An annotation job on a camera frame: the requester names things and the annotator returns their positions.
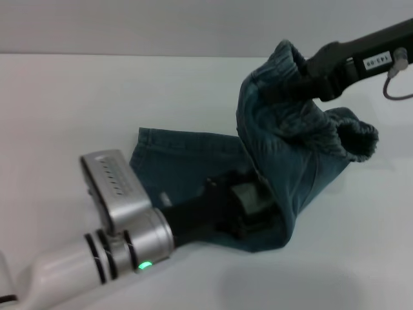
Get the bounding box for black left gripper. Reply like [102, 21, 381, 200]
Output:
[159, 174, 281, 242]

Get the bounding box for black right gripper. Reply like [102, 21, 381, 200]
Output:
[263, 16, 413, 103]

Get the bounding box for blue denim shorts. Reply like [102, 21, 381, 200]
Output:
[128, 39, 379, 254]

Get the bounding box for grey right gripper cable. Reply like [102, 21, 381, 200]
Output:
[383, 46, 413, 101]

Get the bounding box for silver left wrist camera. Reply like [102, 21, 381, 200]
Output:
[79, 148, 152, 227]

